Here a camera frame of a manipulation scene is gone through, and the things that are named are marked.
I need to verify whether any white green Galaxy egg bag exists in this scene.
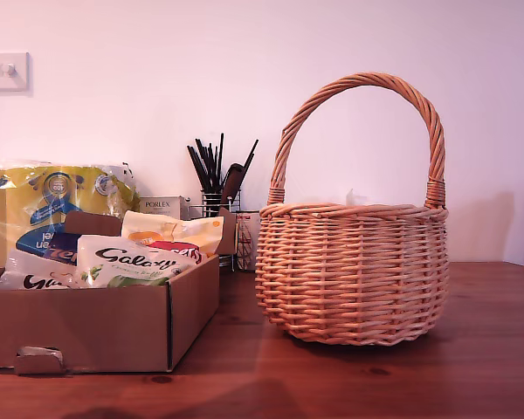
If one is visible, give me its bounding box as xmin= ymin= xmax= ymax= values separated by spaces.
xmin=76 ymin=234 xmax=209 ymax=289
xmin=0 ymin=248 xmax=82 ymax=291

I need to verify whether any white Porlex box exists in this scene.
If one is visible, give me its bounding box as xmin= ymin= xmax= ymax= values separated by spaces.
xmin=139 ymin=195 xmax=192 ymax=221

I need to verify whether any woven wicker basket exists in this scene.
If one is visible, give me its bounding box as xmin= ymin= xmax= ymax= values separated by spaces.
xmin=253 ymin=72 xmax=450 ymax=347

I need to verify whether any brown cardboard box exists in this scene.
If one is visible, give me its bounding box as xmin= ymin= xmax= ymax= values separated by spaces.
xmin=0 ymin=208 xmax=239 ymax=376

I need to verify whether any black plastic utensil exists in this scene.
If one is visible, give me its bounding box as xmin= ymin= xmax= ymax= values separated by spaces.
xmin=221 ymin=162 xmax=247 ymax=206

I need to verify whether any black chopstick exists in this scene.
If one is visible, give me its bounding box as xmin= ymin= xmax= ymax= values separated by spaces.
xmin=195 ymin=138 xmax=217 ymax=192
xmin=186 ymin=145 xmax=209 ymax=193
xmin=238 ymin=138 xmax=260 ymax=182
xmin=217 ymin=132 xmax=225 ymax=193

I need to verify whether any white red Maltesers bag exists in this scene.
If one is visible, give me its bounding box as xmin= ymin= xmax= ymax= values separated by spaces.
xmin=121 ymin=209 xmax=224 ymax=267

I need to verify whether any blue Terry's orange egg bag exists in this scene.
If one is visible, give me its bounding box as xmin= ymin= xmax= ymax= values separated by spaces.
xmin=43 ymin=231 xmax=84 ymax=267

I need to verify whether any yellow toilet roll pack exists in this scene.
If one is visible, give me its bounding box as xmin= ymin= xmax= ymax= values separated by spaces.
xmin=0 ymin=159 xmax=141 ymax=272

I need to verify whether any chrome wire utensil holder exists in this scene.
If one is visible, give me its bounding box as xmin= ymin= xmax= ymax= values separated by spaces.
xmin=188 ymin=188 xmax=242 ymax=272

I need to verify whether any white light switch plate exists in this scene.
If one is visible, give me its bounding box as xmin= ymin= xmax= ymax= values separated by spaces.
xmin=0 ymin=52 xmax=31 ymax=93

